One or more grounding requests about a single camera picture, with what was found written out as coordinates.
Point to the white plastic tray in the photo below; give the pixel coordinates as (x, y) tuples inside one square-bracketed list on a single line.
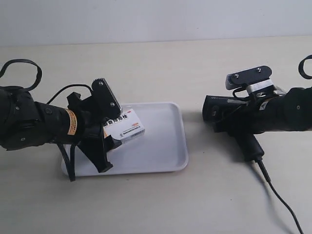
[(162, 148)]

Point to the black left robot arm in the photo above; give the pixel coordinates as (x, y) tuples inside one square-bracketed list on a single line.
[(28, 123)]

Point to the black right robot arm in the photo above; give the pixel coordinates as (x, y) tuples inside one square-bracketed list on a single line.
[(290, 112)]

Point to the white red medicine box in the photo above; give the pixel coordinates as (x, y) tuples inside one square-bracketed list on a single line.
[(124, 128)]

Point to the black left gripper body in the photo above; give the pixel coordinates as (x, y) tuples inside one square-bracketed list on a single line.
[(91, 114)]

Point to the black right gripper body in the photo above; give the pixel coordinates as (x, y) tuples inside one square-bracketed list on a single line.
[(257, 119)]

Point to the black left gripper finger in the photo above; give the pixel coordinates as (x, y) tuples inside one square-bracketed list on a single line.
[(96, 149), (105, 97)]

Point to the black handheld barcode scanner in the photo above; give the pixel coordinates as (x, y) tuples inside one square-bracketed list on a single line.
[(248, 143)]

